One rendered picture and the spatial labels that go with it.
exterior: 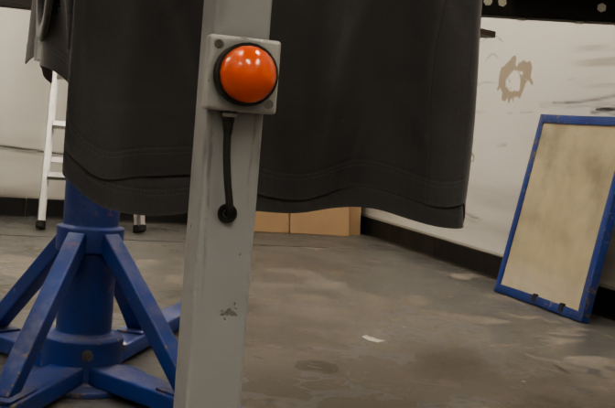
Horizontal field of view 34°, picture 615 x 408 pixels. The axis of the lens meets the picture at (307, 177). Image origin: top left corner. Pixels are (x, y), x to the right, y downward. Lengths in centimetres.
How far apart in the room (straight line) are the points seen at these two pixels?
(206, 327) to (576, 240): 323
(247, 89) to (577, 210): 331
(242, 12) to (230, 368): 24
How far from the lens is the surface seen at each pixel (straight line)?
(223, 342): 71
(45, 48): 106
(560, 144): 412
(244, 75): 65
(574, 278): 384
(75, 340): 231
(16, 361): 209
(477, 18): 109
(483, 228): 473
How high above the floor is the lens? 62
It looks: 3 degrees down
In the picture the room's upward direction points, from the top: 5 degrees clockwise
